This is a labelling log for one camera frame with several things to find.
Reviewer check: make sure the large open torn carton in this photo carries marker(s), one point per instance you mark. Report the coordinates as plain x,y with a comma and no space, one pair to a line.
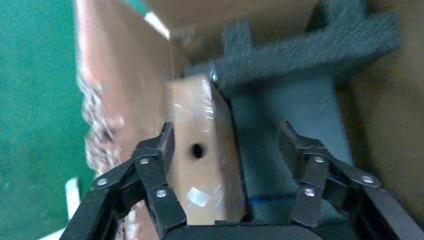
126,66

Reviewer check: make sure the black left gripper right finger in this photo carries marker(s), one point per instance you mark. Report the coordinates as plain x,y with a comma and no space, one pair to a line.
318,175

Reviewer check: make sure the small taped cardboard box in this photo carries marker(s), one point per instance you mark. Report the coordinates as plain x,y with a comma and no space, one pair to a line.
205,126

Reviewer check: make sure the dark grey foam insert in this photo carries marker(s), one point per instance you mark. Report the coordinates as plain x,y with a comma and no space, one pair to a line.
298,53

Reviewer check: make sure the white pipe table frame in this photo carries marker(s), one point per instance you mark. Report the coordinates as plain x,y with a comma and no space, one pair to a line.
73,198

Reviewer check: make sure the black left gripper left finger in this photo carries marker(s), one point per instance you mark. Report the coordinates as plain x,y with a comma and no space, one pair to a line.
145,185

